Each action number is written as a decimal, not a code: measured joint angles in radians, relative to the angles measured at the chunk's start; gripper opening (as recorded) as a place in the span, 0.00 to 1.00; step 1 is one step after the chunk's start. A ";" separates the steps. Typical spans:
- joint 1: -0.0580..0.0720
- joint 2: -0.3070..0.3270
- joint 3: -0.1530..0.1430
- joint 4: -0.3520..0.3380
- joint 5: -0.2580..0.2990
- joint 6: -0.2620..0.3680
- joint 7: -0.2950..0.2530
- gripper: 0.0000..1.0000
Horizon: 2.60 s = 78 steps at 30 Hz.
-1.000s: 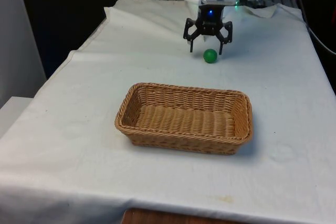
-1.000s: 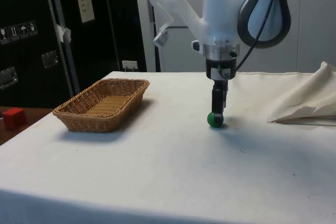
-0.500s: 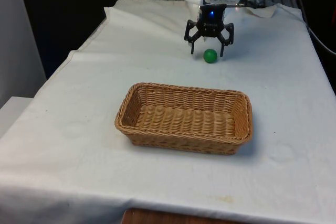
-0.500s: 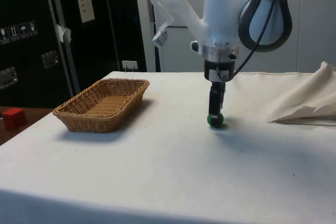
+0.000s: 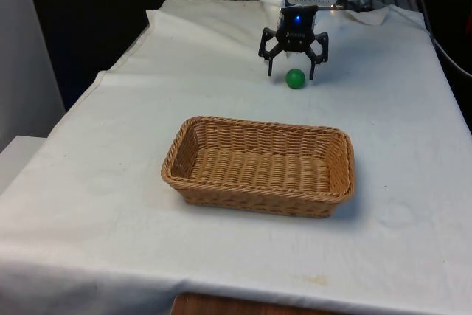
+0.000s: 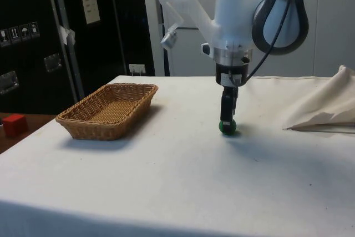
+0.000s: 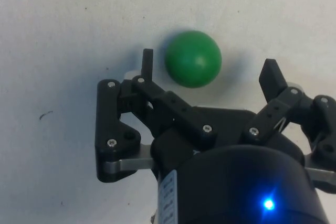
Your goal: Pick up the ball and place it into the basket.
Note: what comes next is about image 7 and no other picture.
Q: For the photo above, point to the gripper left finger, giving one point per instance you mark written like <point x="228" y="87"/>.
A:
<point x="181" y="111"/>

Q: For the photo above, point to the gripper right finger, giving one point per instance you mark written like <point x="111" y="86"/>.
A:
<point x="278" y="103"/>

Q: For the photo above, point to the green ball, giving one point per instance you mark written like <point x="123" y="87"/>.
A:
<point x="194" y="58"/>

